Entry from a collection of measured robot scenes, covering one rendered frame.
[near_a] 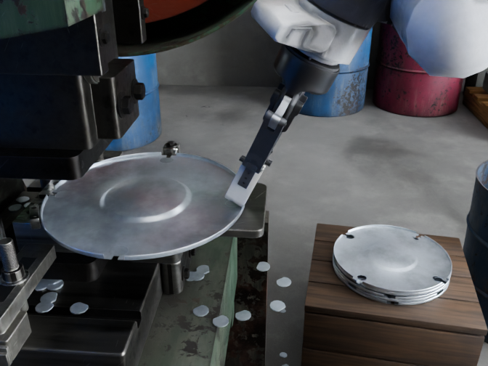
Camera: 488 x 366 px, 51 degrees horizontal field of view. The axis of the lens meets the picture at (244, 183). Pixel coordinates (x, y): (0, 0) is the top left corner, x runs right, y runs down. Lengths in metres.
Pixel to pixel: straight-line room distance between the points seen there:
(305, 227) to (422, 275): 0.94
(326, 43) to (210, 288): 0.41
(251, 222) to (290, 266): 1.26
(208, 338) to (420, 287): 0.68
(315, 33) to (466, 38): 0.15
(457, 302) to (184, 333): 0.77
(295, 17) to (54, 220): 0.41
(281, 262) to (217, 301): 1.20
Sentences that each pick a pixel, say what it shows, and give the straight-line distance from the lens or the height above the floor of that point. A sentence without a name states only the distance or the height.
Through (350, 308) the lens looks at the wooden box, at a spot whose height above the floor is 0.35.
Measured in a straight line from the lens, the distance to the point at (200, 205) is 0.73.
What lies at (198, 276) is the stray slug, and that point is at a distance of 0.82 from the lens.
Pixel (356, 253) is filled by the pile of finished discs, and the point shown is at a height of 0.39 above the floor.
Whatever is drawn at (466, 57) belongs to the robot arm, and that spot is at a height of 1.03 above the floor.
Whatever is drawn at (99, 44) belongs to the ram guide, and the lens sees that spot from 0.59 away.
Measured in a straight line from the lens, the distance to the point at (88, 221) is 0.72.
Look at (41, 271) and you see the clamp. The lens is 0.71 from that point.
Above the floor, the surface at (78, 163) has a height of 0.88.
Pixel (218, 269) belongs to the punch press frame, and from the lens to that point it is 0.84.
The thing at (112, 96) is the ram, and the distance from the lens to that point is 0.66.
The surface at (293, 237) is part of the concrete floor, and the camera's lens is 2.11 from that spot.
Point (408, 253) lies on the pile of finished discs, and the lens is 1.38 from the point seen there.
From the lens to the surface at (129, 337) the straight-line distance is 0.65.
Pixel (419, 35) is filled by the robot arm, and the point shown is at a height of 1.05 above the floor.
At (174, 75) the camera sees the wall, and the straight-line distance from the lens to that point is 4.17.
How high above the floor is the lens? 1.14
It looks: 27 degrees down
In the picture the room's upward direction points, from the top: straight up
